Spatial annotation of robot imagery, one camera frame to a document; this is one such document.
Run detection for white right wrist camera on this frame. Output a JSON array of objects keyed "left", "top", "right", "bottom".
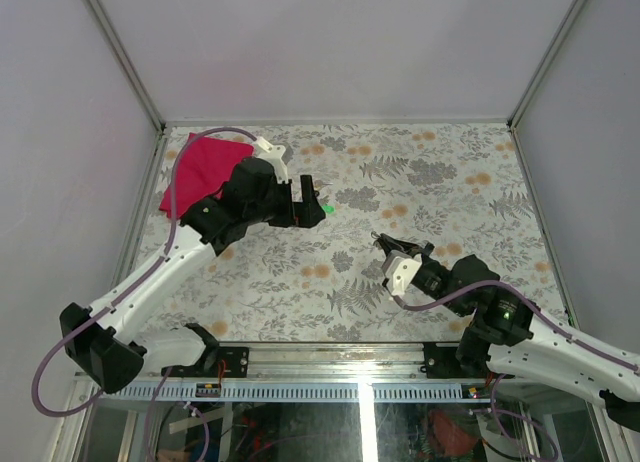
[{"left": 382, "top": 250, "right": 422, "bottom": 298}]

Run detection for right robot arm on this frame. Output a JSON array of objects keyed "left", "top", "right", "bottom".
[{"left": 373, "top": 234, "right": 639, "bottom": 431}]

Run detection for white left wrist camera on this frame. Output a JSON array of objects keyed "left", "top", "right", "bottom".
[{"left": 252, "top": 137, "right": 290, "bottom": 184}]

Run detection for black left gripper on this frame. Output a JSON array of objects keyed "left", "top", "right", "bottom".
[{"left": 246, "top": 175, "right": 326, "bottom": 228}]

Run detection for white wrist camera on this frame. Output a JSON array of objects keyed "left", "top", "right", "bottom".
[
  {"left": 382, "top": 250, "right": 422, "bottom": 298},
  {"left": 252, "top": 137, "right": 290, "bottom": 184}
]

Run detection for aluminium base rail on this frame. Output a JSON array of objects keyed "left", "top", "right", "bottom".
[{"left": 111, "top": 343, "right": 489, "bottom": 404}]

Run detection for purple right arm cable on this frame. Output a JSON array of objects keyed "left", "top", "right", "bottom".
[{"left": 399, "top": 280, "right": 640, "bottom": 373}]

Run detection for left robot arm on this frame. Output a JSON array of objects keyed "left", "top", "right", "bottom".
[{"left": 60, "top": 157, "right": 326, "bottom": 394}]

